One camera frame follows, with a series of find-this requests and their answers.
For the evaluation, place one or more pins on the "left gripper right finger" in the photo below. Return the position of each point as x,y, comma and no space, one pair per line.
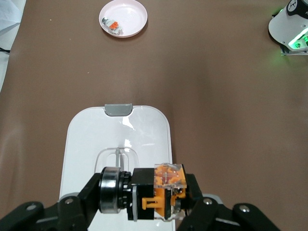
209,216

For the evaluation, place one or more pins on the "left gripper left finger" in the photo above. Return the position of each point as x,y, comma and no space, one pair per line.
72,211

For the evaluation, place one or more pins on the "black orange push-button switch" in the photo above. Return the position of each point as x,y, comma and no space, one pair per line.
144,183

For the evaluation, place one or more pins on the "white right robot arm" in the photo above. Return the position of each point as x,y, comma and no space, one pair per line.
288,21

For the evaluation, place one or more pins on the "white lidded storage box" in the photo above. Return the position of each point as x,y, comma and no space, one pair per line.
108,132

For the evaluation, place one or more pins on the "brown table mat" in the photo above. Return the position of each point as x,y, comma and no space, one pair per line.
216,96

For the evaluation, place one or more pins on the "pink plate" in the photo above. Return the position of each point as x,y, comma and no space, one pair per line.
130,14

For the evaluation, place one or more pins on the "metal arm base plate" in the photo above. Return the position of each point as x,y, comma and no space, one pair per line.
293,52

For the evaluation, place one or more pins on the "grey orange switch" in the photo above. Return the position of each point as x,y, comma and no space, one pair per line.
113,24

